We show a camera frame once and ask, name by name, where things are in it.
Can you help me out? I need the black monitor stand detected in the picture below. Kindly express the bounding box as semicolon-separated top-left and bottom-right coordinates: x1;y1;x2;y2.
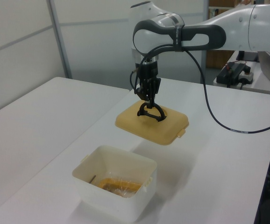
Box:
235;50;259;63

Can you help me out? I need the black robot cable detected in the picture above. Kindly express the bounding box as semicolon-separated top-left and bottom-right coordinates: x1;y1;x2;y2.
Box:
139;45;270;135

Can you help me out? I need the white plastic tool case box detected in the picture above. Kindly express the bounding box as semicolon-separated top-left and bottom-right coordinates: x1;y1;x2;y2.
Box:
72;145;158;223

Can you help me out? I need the black power unit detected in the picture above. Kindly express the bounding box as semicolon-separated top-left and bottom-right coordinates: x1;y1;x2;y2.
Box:
216;61;251;86

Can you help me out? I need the orange tray in plastic wrap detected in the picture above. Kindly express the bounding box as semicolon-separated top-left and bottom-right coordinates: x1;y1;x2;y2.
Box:
97;177;142;199

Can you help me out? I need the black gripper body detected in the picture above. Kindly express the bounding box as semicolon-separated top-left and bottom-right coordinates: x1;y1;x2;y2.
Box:
136;61;159;82

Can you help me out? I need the grey partition post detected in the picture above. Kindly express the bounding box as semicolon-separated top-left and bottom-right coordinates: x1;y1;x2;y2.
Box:
48;0;73;79

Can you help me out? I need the grey emergency stop button box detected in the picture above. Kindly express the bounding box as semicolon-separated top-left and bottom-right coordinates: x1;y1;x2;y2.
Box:
239;66;255;85

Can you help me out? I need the cardboard box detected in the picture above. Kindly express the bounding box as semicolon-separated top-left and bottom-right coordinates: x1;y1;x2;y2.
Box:
206;49;235;70

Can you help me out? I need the tan lid with black handle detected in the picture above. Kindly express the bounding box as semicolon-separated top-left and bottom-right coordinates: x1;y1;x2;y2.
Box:
114;100;189;147

